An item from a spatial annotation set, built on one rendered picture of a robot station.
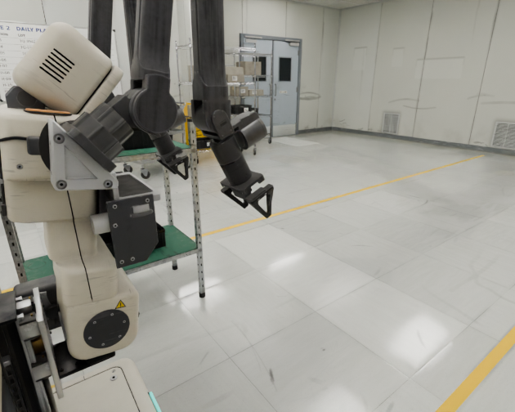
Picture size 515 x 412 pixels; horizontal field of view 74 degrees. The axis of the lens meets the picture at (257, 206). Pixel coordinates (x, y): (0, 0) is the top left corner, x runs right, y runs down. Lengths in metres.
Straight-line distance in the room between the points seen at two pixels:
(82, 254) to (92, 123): 0.36
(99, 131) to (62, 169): 0.09
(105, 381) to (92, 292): 0.64
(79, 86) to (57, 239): 0.33
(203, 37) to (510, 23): 7.49
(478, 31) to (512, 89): 1.26
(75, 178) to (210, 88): 0.29
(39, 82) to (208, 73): 0.30
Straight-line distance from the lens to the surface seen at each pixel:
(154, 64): 0.65
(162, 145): 1.13
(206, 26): 0.71
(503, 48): 7.97
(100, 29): 1.09
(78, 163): 0.64
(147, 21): 0.67
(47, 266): 2.17
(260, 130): 0.76
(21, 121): 0.73
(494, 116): 7.94
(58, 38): 0.77
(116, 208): 0.79
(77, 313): 0.90
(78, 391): 1.47
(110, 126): 0.63
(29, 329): 0.96
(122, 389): 1.42
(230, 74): 6.04
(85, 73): 0.77
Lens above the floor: 1.28
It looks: 20 degrees down
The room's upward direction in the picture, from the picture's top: straight up
